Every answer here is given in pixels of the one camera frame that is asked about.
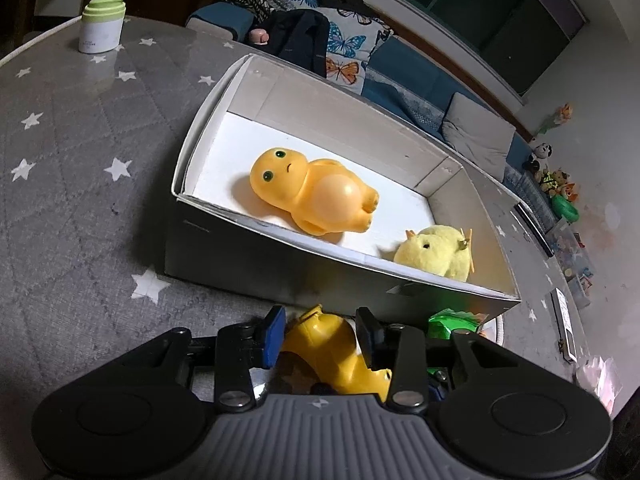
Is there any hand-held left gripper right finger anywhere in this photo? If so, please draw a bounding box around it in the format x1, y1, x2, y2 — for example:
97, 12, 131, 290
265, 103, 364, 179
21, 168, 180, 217
354, 307, 496, 412

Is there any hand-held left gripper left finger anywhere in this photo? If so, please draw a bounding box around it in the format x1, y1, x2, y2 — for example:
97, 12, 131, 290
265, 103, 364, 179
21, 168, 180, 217
147, 305, 288, 413

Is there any yellow plastic toy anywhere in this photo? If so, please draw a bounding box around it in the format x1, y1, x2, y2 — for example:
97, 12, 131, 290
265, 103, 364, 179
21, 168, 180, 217
280, 304, 393, 403

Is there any white cardboard box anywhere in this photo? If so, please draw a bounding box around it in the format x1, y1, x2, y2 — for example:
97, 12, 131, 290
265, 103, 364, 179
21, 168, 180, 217
164, 54, 522, 328

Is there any green plastic toy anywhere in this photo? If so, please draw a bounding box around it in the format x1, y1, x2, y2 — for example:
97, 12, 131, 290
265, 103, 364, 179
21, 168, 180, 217
427, 310, 488, 341

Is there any yellow plush chick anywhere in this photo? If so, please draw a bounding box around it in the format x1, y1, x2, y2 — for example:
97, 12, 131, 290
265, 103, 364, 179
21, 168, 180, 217
393, 225, 475, 282

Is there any orange rubber doll toy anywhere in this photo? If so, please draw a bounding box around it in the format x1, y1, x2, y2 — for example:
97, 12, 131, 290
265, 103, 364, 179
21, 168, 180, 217
249, 146, 380, 237

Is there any white flat stick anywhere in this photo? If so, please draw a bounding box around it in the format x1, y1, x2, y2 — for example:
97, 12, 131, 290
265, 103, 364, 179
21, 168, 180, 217
550, 289, 577, 363

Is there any black flat bar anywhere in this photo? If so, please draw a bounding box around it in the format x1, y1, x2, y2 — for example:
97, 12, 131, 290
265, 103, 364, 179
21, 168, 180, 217
512, 202, 555, 258

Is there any clear plastic storage bin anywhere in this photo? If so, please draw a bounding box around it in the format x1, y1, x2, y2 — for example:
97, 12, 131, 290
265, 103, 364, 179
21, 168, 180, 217
545, 220, 596, 311

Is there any grey cushion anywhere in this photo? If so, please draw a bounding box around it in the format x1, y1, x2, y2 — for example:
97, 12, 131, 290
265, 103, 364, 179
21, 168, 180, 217
441, 92, 517, 183

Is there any pink plastic bag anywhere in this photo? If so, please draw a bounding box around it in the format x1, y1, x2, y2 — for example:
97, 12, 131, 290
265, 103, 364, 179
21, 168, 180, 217
575, 355, 623, 416

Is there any green round object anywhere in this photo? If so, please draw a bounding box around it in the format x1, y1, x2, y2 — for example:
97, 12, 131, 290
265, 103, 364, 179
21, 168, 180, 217
550, 194, 581, 222

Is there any pile of plush toys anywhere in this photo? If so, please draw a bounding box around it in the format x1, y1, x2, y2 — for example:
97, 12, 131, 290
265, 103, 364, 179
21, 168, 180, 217
522, 157, 581, 201

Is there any grey star print tablecloth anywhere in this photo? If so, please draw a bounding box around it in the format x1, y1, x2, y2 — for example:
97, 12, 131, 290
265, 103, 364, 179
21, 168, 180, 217
0, 15, 616, 480

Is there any blue sofa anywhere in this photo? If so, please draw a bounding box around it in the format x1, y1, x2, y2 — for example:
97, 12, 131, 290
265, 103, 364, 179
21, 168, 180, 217
186, 2, 556, 221

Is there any dark jacket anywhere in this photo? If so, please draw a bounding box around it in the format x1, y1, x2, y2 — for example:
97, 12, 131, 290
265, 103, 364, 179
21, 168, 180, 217
265, 9, 331, 78

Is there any butterfly print pillow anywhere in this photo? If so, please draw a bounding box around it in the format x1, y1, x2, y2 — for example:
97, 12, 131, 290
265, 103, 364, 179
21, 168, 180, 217
272, 0, 396, 95

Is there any white jar with green lid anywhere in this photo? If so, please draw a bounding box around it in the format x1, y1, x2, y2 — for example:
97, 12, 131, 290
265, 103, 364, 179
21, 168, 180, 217
78, 0, 127, 54

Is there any dark window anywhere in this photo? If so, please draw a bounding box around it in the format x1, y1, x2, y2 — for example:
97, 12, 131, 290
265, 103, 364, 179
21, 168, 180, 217
365, 0, 588, 96

